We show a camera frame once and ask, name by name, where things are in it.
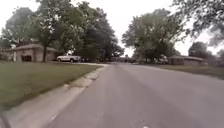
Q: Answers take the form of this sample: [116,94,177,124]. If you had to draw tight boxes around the distant low building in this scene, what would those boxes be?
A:
[111,56,137,64]

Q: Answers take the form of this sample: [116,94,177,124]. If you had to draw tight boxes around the white vehicle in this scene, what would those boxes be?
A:
[155,54,170,65]

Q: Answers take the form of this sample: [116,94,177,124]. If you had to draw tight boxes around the low red-roofed house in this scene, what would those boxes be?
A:
[168,55,209,66]

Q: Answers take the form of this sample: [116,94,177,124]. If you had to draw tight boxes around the distant round tree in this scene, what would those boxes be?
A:
[187,41,217,61]

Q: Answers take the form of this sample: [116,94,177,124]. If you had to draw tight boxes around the grass verge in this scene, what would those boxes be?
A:
[141,63,224,80]

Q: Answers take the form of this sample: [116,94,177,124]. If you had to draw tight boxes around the pale concrete kerb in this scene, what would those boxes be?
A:
[1,64,108,128]

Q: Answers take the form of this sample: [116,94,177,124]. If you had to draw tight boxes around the pale concrete driveway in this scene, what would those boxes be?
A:
[74,61,109,67]

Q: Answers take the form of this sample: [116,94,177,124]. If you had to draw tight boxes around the white pickup truck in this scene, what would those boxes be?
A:
[55,53,82,64]

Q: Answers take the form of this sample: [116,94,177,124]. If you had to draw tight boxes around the green grass lawn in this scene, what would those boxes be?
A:
[0,60,103,111]

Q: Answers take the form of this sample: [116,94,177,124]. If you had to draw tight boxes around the overhanging tree branches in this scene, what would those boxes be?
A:
[172,0,224,46]

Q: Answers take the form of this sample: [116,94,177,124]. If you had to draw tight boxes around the large broad green tree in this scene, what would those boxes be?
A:
[121,8,185,64]

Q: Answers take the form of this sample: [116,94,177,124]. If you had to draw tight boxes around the dark dense tree group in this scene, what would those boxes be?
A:
[71,1,125,63]

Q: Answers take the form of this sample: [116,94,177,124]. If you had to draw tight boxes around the large tree with slim trunk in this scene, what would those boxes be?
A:
[0,0,88,64]

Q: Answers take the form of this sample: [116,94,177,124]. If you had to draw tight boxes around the grey asphalt road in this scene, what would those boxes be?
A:
[43,63,224,128]

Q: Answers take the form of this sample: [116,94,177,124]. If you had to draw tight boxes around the low tan house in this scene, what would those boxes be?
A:
[7,43,58,63]

